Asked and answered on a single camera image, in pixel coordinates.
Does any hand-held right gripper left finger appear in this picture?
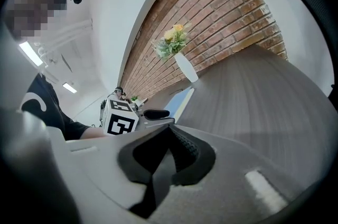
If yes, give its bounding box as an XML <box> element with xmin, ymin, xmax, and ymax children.
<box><xmin>65</xmin><ymin>124</ymin><xmax>173</xmax><ymax>211</ymax></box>

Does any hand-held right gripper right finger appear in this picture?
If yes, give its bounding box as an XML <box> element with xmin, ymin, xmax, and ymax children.
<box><xmin>147</xmin><ymin>124</ymin><xmax>313</xmax><ymax>224</ymax></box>

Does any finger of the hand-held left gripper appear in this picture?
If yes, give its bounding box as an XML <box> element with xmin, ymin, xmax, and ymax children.
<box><xmin>143</xmin><ymin>109</ymin><xmax>176</xmax><ymax>126</ymax></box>

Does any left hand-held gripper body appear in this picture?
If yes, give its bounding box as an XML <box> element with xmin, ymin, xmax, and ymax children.
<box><xmin>101</xmin><ymin>98</ymin><xmax>145</xmax><ymax>137</ymax></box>

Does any blue book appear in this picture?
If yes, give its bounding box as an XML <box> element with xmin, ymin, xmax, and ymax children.
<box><xmin>163</xmin><ymin>86</ymin><xmax>195</xmax><ymax>123</ymax></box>

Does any person's left forearm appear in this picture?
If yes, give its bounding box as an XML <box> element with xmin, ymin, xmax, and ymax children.
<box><xmin>81</xmin><ymin>126</ymin><xmax>112</xmax><ymax>139</ymax></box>

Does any white ceramic vase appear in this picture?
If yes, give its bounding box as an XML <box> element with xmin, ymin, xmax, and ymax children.
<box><xmin>174</xmin><ymin>52</ymin><xmax>199</xmax><ymax>83</ymax></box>

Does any rectangular ceiling light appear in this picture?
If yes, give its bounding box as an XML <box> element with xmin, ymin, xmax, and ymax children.
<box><xmin>62</xmin><ymin>81</ymin><xmax>78</xmax><ymax>94</ymax></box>
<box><xmin>17</xmin><ymin>41</ymin><xmax>43</xmax><ymax>68</ymax></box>

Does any person's black printed shirt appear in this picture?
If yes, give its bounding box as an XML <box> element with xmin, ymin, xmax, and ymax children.
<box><xmin>20</xmin><ymin>73</ymin><xmax>91</xmax><ymax>141</ymax></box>

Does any artificial flower bouquet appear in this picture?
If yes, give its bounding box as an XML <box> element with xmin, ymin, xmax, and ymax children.
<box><xmin>151</xmin><ymin>22</ymin><xmax>193</xmax><ymax>61</ymax></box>

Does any dark wooden table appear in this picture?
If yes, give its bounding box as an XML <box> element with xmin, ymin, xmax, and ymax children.
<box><xmin>137</xmin><ymin>44</ymin><xmax>334</xmax><ymax>165</ymax></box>

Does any person's head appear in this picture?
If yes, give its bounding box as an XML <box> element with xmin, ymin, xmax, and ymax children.
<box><xmin>4</xmin><ymin>0</ymin><xmax>69</xmax><ymax>42</ymax></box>

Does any black mesh office chair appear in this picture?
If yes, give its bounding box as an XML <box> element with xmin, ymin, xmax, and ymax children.
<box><xmin>273</xmin><ymin>0</ymin><xmax>338</xmax><ymax>98</ymax></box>

